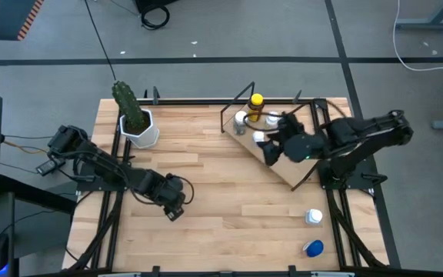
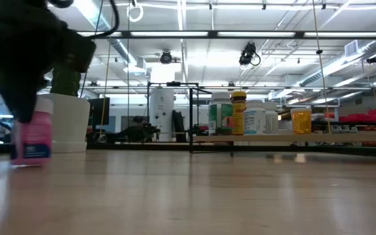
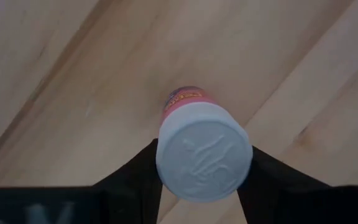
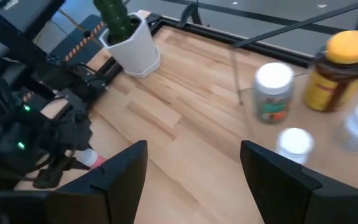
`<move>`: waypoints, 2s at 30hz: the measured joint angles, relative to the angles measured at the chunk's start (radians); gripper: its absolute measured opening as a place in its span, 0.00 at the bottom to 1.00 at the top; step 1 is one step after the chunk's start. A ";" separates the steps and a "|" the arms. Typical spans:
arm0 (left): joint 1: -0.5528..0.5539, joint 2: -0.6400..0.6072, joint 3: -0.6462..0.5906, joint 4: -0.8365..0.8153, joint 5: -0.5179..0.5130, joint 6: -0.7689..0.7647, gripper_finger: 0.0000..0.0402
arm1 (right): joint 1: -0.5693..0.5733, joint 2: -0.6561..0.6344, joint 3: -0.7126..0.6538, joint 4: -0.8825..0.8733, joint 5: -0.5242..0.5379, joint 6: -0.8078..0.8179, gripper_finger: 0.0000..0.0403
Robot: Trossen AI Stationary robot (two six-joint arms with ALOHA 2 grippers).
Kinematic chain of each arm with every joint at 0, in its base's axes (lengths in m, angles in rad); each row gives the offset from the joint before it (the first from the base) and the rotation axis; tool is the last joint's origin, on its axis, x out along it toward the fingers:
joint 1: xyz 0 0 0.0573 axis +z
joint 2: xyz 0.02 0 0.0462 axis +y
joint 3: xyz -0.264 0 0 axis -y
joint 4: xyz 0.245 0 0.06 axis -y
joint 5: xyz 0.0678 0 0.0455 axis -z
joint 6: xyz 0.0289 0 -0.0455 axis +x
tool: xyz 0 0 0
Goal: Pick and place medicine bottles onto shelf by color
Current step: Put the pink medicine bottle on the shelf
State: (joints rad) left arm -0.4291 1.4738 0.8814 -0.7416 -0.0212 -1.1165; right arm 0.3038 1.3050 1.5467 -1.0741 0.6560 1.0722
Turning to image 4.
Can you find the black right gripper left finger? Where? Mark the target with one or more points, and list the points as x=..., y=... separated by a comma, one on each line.
x=117, y=183

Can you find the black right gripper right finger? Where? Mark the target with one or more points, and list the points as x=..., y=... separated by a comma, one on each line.
x=278, y=186

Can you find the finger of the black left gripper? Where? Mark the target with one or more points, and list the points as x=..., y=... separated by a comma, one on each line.
x=54, y=172
x=79, y=133

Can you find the pink bottle white cap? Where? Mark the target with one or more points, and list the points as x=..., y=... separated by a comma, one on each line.
x=90, y=158

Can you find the blue bottle white cap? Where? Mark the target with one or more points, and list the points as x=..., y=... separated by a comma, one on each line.
x=295, y=143

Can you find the green label bottle white cap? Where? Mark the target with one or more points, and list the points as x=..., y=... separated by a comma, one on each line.
x=272, y=102

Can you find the brown bottle yellow cap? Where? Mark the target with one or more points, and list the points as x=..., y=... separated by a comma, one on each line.
x=331, y=90

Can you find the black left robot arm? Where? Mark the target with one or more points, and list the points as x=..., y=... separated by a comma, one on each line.
x=20, y=49

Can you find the hazard striped floor mat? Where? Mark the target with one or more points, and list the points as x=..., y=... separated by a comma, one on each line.
x=82, y=42

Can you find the white plant pot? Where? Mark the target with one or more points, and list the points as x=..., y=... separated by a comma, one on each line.
x=135, y=53

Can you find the green cactus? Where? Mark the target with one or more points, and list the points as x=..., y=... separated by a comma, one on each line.
x=115, y=18

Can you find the wooden shelf black metal frame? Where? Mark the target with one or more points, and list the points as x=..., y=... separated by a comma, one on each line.
x=322, y=149

